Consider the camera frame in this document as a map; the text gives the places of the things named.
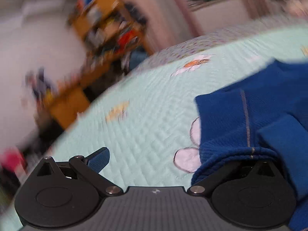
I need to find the blue knit sweater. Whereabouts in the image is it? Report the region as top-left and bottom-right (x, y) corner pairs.
(192, 60), (307, 230)

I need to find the wooden desk with drawers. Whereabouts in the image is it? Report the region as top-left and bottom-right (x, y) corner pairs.
(44, 61), (111, 130)

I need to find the bee pattern quilted bedspread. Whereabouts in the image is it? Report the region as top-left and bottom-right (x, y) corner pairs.
(1, 23), (307, 230)

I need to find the pilot boy poster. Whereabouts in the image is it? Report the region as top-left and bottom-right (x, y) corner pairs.
(24, 67), (57, 110)

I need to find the wooden bookshelf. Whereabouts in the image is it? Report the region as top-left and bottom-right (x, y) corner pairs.
(67, 0), (155, 59)

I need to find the pink curtain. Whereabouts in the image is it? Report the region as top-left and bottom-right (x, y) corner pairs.
(124, 0), (203, 52)

